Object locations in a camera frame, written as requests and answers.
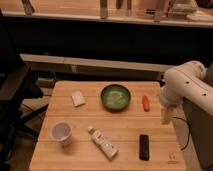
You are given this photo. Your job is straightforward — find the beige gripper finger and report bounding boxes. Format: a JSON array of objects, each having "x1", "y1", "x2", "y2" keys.
[{"x1": 161, "y1": 108, "x2": 173, "y2": 124}]

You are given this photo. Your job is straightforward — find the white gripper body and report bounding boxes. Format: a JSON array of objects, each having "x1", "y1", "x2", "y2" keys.
[{"x1": 159, "y1": 87, "x2": 181, "y2": 108}]

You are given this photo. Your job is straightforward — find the green ceramic bowl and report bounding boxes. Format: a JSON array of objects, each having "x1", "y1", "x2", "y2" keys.
[{"x1": 100, "y1": 84, "x2": 131, "y2": 111}]

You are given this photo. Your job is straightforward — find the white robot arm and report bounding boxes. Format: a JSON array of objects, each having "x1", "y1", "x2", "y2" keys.
[{"x1": 159, "y1": 61, "x2": 213, "y2": 124}]

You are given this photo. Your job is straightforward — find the orange carrot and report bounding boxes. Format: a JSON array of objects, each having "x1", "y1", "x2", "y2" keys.
[{"x1": 142, "y1": 96, "x2": 150, "y2": 112}]

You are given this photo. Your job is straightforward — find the black remote control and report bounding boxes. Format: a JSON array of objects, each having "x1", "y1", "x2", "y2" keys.
[{"x1": 139, "y1": 135, "x2": 149, "y2": 161}]

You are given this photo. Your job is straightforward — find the white tube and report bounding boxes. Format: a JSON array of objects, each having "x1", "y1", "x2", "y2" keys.
[{"x1": 88, "y1": 126, "x2": 118, "y2": 160}]

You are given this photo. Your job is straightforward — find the white rectangular block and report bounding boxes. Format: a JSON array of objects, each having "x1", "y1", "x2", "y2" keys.
[{"x1": 71, "y1": 91, "x2": 86, "y2": 107}]

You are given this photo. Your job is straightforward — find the white plastic cup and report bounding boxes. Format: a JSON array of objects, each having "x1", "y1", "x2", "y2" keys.
[{"x1": 51, "y1": 122, "x2": 72, "y2": 146}]

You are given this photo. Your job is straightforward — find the dark chair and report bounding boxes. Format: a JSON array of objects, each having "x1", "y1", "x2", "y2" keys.
[{"x1": 0, "y1": 10, "x2": 48, "y2": 171}]

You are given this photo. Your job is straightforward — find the black cable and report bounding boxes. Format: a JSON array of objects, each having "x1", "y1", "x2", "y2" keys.
[{"x1": 172, "y1": 115, "x2": 191, "y2": 152}]

